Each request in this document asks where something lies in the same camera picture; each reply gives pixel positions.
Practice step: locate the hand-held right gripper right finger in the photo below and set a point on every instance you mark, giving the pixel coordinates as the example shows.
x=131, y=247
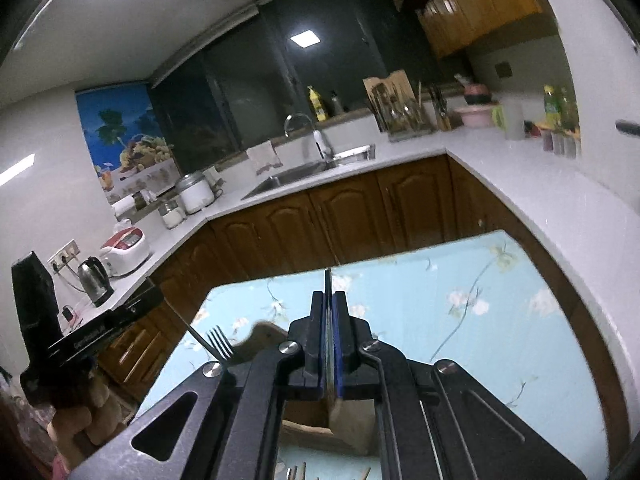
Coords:
x=338, y=350

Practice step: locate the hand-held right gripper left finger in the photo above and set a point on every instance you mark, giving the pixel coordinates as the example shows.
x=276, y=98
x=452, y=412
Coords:
x=315, y=355

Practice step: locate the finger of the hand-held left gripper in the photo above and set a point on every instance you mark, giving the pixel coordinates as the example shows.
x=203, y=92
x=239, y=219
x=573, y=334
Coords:
x=142, y=305

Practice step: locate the dark chopstick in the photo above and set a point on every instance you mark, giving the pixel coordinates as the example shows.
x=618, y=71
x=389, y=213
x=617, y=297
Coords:
x=328, y=280
x=293, y=473

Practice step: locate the wooden utensil holder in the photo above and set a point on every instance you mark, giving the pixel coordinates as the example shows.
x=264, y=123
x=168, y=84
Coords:
x=310, y=435

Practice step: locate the metal fork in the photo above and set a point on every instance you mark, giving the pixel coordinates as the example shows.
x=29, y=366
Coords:
x=220, y=345

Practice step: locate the light wooden chopstick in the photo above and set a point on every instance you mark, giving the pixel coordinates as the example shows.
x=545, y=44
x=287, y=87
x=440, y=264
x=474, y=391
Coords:
x=365, y=474

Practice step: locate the person's left hand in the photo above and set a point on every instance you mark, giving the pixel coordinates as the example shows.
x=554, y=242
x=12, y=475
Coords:
x=87, y=425

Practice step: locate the black charger plug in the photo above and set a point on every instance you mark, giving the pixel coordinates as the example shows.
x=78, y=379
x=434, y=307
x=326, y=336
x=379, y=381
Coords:
x=67, y=313

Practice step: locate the stainless steel electric kettle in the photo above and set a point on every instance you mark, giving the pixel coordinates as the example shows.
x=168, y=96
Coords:
x=95, y=282

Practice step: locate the red and white rice cooker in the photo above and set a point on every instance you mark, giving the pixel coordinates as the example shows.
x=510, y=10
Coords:
x=125, y=255

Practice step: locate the glass jar white contents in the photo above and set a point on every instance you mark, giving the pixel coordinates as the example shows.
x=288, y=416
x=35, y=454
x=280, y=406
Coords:
x=173, y=216

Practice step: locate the paper towel roll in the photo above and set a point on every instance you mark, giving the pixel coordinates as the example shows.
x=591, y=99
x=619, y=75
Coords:
x=125, y=208

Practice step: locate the floral light blue tablecloth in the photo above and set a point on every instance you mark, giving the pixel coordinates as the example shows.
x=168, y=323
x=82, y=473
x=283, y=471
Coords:
x=450, y=320

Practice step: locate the white steel lidded cooker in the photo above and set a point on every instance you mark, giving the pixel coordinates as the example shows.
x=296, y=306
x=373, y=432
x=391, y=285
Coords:
x=195, y=195

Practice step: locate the wooden base cabinets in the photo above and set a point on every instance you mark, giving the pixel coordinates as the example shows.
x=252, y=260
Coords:
x=300, y=225

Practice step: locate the stainless steel sink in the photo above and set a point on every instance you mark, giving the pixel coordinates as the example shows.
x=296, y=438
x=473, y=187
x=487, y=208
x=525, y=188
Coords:
x=295, y=177

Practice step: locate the white dish towel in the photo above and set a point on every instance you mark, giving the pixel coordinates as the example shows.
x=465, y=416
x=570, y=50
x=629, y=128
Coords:
x=263, y=157

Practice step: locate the chrome kitchen faucet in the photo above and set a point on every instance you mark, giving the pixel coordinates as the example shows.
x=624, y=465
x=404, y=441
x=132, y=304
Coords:
x=320, y=142

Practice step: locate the dish rack with cutlery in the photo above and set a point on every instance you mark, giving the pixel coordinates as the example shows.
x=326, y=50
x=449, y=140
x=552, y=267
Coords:
x=405, y=120

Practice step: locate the dark kitchen window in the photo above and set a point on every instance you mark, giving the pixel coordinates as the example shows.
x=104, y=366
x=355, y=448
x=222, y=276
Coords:
x=250, y=85

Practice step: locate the yellow dish soap bottle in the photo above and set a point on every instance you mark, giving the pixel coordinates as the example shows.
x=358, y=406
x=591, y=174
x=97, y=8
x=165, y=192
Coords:
x=317, y=105

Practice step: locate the dark slim bottle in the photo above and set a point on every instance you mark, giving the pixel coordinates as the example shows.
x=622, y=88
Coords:
x=336, y=104

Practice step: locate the knife block with knives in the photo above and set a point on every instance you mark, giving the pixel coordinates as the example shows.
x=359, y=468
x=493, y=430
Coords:
x=442, y=117

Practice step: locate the pink plastic basin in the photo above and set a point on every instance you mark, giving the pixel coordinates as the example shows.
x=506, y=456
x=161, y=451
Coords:
x=474, y=117

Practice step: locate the wooden cutting board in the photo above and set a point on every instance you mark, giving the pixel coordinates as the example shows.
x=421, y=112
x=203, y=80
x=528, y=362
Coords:
x=395, y=85

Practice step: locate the dark red lidded bowl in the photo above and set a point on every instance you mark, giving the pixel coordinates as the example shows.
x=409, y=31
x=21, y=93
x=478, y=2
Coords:
x=477, y=96

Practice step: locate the small red container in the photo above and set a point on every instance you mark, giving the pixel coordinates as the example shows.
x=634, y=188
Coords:
x=533, y=130

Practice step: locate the spice jar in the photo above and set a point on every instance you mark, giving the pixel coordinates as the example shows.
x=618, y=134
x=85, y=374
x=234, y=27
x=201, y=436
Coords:
x=573, y=147
x=549, y=143
x=560, y=145

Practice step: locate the green drink bottle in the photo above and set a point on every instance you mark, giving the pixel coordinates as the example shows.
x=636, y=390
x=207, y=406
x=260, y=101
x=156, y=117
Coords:
x=569, y=110
x=551, y=107

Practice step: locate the wall power socket strip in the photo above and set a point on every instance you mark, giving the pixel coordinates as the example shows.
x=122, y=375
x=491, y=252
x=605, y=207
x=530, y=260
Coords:
x=64, y=255

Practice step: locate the tropical fruit wall poster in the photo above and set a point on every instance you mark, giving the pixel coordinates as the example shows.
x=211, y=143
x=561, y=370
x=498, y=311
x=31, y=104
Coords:
x=125, y=130

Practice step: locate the dark wall switch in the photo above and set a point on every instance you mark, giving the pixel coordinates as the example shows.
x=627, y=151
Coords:
x=503, y=70

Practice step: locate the wooden wall cabinets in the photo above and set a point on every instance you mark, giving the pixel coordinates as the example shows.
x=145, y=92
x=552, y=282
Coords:
x=470, y=5

